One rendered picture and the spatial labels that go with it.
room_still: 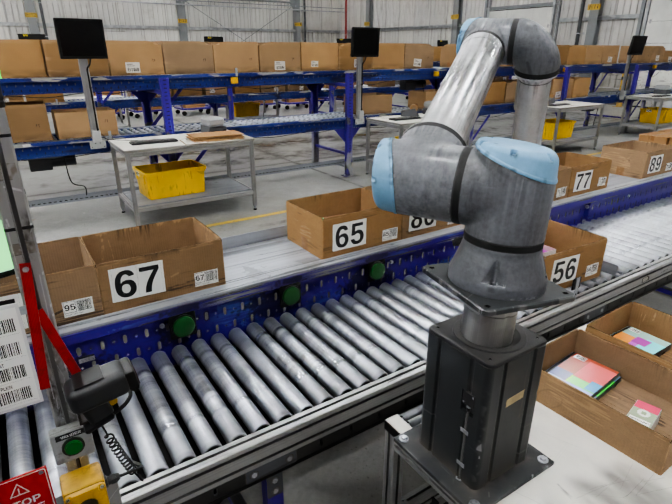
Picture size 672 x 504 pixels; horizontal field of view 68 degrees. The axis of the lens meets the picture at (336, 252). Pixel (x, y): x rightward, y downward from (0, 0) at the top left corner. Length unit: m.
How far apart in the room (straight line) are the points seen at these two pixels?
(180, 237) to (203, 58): 4.58
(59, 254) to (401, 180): 1.27
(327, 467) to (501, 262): 1.52
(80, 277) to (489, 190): 1.17
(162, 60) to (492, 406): 5.63
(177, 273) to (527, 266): 1.10
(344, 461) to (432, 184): 1.59
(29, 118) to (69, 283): 4.27
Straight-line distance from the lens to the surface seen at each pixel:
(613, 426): 1.41
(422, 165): 0.96
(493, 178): 0.93
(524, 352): 1.08
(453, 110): 1.14
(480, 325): 1.04
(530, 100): 1.54
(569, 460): 1.36
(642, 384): 1.66
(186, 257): 1.67
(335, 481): 2.24
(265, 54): 6.70
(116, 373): 1.00
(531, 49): 1.47
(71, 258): 1.90
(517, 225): 0.94
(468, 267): 0.97
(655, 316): 1.93
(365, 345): 1.64
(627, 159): 3.71
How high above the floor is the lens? 1.63
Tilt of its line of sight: 22 degrees down
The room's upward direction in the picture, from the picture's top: straight up
